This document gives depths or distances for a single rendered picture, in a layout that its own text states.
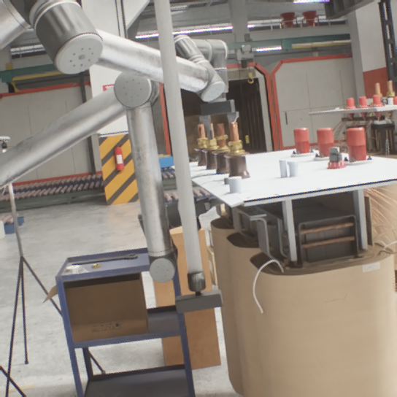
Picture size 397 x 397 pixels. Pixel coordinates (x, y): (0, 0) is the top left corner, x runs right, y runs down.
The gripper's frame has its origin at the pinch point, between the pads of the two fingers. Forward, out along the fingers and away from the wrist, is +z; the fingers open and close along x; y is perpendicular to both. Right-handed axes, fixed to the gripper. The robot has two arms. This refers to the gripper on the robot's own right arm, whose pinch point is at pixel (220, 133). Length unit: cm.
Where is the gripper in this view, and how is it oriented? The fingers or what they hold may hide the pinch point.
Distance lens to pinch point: 238.8
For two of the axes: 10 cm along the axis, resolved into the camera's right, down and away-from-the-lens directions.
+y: 3.4, -1.5, 9.3
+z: 1.2, 9.9, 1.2
